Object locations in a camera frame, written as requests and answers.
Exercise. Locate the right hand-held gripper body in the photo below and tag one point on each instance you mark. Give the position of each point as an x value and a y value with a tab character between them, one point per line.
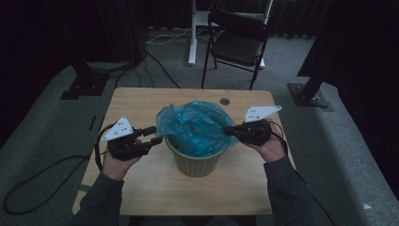
255	132

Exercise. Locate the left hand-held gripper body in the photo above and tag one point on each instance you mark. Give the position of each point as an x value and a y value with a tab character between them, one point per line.
125	147

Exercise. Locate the blue plastic trash bag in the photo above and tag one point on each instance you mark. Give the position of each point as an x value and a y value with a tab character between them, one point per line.
196	128

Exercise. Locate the green ribbed trash bin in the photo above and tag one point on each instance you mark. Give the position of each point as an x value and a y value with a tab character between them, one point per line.
196	164

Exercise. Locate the person's left hand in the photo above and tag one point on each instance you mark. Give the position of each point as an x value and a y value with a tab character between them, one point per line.
117	168

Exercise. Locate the person's right hand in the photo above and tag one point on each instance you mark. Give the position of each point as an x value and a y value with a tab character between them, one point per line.
274	149

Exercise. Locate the round table grommet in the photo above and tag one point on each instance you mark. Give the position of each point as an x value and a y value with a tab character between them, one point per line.
224	101

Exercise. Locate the black stand base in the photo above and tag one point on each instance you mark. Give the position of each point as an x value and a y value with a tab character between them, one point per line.
84	84

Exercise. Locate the black folding chair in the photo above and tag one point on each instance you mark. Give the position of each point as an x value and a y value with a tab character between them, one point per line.
238	47

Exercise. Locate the white scrap on floor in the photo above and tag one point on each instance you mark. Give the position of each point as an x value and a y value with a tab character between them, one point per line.
367	206

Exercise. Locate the black stand with base plate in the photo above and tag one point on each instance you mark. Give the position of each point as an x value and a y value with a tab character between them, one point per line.
309	94

